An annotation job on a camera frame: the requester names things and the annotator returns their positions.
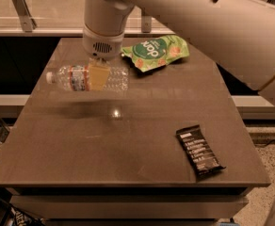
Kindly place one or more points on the glass railing panel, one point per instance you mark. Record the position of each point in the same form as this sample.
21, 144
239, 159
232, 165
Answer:
54, 18

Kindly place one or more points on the left metal rail bracket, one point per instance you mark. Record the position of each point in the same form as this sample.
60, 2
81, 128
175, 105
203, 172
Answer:
27, 21

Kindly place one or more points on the middle metal rail bracket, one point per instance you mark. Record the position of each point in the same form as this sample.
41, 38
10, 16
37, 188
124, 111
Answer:
146, 24

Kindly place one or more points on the green snack bag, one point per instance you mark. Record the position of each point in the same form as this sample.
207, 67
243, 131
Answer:
154, 53

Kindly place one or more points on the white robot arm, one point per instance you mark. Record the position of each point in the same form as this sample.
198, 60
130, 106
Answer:
237, 34

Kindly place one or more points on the brown table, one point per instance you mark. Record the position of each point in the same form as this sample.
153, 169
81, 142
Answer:
72, 156

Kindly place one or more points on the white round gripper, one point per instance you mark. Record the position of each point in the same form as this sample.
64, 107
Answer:
102, 45

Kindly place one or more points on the black snack bar wrapper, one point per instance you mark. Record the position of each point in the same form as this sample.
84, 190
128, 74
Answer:
199, 153

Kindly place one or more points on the clear plastic water bottle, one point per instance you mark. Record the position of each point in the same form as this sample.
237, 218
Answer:
76, 78

